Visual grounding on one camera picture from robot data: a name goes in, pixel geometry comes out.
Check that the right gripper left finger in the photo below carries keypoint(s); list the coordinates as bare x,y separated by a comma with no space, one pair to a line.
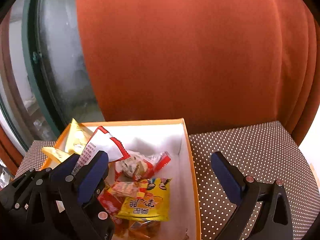
83,211

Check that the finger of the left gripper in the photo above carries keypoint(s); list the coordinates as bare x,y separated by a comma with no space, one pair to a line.
17,194
60,174

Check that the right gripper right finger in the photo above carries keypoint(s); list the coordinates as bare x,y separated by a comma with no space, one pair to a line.
264,204

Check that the large yellow chip bag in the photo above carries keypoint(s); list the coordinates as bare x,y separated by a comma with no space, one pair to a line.
72,140

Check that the small burger gummy packet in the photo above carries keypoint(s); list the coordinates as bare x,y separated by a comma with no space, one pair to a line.
125,189

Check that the white red snack bag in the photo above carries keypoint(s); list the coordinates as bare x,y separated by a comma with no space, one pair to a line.
101,140

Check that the clear orange candy packet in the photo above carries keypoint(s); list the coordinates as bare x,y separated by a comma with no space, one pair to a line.
137,229

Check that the yellow cartoon snack packet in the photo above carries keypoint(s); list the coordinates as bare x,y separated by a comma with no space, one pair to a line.
154,205

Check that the brown polka dot tablecloth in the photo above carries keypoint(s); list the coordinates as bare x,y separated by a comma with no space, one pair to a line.
267,153

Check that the red clear snack packet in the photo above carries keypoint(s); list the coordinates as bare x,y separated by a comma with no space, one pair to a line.
139,166

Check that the green framed glass door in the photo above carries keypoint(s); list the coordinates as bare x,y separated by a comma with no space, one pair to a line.
44,80

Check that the orange cardboard box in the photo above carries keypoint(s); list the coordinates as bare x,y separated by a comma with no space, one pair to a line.
154,136

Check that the orange red curtain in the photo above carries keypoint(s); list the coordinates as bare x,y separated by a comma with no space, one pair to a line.
218,64

